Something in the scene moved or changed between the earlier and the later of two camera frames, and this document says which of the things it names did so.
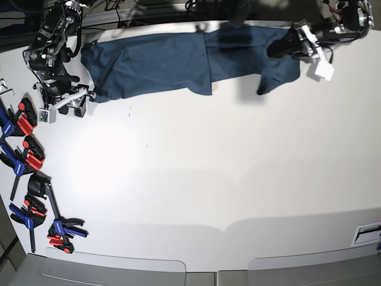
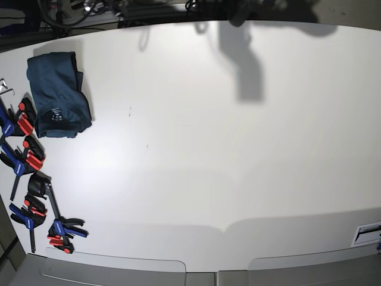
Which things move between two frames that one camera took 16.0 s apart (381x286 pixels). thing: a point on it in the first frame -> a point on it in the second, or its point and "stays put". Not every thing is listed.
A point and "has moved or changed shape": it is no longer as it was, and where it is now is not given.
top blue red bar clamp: (20, 122) stays put
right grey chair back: (360, 266) stays put
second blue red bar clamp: (30, 159) stays put
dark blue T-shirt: (228, 56) has moved or changed shape
